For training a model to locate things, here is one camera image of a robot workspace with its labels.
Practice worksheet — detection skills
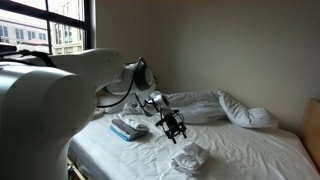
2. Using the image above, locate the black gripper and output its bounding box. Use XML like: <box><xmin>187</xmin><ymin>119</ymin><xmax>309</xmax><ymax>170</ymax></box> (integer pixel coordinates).
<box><xmin>159</xmin><ymin>111</ymin><xmax>188</xmax><ymax>145</ymax></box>

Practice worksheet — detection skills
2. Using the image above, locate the white sheet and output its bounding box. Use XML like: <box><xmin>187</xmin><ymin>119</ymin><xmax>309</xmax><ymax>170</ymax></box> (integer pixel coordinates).
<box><xmin>170</xmin><ymin>142</ymin><xmax>211</xmax><ymax>177</ymax></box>

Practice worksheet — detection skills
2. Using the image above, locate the mattress with white fitted sheet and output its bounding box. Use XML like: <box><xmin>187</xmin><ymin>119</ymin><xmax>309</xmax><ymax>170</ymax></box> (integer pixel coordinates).
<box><xmin>67</xmin><ymin>111</ymin><xmax>320</xmax><ymax>180</ymax></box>

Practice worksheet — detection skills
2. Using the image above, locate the crumpled white duvet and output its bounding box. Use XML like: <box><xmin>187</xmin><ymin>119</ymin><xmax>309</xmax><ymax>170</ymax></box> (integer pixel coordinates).
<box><xmin>122</xmin><ymin>88</ymin><xmax>279</xmax><ymax>129</ymax></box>

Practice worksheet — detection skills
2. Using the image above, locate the folded blue white towel stack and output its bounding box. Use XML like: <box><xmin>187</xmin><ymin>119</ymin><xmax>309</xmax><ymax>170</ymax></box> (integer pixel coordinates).
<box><xmin>111</xmin><ymin>118</ymin><xmax>149</xmax><ymax>139</ymax></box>

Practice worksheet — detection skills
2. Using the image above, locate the white pillow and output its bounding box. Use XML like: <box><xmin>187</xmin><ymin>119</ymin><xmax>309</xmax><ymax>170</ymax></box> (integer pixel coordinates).
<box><xmin>96</xmin><ymin>93</ymin><xmax>134</xmax><ymax>115</ymax></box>

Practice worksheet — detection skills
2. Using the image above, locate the small crumpled white cloth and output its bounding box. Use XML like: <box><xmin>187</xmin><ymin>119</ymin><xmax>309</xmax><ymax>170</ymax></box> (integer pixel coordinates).
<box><xmin>90</xmin><ymin>105</ymin><xmax>106</xmax><ymax>120</ymax></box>

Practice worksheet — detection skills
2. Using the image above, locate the building outside window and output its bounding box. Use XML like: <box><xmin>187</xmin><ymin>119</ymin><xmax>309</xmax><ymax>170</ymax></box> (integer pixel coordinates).
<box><xmin>0</xmin><ymin>0</ymin><xmax>85</xmax><ymax>56</ymax></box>

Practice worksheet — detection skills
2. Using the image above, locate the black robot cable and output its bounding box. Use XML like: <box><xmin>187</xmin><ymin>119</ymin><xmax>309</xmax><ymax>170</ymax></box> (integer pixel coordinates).
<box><xmin>96</xmin><ymin>57</ymin><xmax>148</xmax><ymax>108</ymax></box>

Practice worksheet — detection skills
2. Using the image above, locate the wooden bed side rail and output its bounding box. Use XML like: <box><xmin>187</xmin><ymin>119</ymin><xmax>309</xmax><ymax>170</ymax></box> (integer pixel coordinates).
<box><xmin>66</xmin><ymin>158</ymin><xmax>88</xmax><ymax>180</ymax></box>

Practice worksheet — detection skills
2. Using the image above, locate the black window frame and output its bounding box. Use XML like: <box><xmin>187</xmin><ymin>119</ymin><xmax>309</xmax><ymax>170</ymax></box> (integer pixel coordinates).
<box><xmin>0</xmin><ymin>0</ymin><xmax>97</xmax><ymax>56</ymax></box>

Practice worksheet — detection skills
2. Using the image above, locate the black strap on arm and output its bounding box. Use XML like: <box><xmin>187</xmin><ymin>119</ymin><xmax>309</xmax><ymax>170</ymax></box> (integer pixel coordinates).
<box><xmin>18</xmin><ymin>49</ymin><xmax>57</xmax><ymax>68</ymax></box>

